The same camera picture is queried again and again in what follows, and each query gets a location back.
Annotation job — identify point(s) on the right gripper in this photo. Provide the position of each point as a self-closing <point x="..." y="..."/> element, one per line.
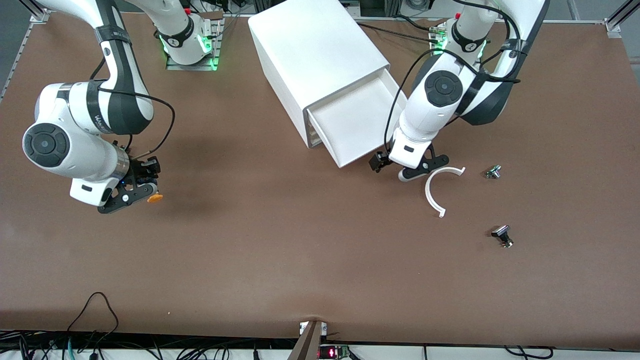
<point x="140" y="172"/>

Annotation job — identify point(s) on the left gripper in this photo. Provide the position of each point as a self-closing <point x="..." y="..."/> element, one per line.
<point x="378" y="161"/>

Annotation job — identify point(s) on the yellow mushroom push button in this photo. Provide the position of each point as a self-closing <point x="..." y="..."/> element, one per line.
<point x="156" y="198"/>

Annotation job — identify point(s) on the white plastic drawer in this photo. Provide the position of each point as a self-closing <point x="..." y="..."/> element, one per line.
<point x="313" y="132"/>
<point x="360" y="125"/>
<point x="311" y="125"/>
<point x="315" y="140"/>

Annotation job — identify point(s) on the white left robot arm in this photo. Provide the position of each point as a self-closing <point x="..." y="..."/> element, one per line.
<point x="422" y="117"/>

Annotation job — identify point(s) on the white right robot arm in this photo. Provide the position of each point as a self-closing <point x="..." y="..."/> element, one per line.
<point x="65" y="150"/>

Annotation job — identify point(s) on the white drawer cabinet grey front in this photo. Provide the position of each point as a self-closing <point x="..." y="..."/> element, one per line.
<point x="310" y="50"/>

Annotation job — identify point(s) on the small chrome metal fitting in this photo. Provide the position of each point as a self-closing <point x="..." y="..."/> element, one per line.
<point x="493" y="172"/>

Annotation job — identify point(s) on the circuit board with red display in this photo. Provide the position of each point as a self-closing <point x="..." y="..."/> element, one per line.
<point x="332" y="352"/>

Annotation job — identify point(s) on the grey metal mounting bar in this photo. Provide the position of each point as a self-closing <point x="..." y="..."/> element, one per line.
<point x="307" y="345"/>

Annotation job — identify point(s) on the white semicircular plastic bracket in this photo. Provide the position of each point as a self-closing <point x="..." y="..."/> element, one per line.
<point x="427" y="192"/>

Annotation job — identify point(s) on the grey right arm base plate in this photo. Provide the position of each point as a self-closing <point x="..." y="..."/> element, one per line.
<point x="192" y="67"/>

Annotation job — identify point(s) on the aluminium corner bracket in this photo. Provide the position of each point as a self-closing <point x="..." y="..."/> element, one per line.
<point x="36" y="17"/>
<point x="613" y="29"/>

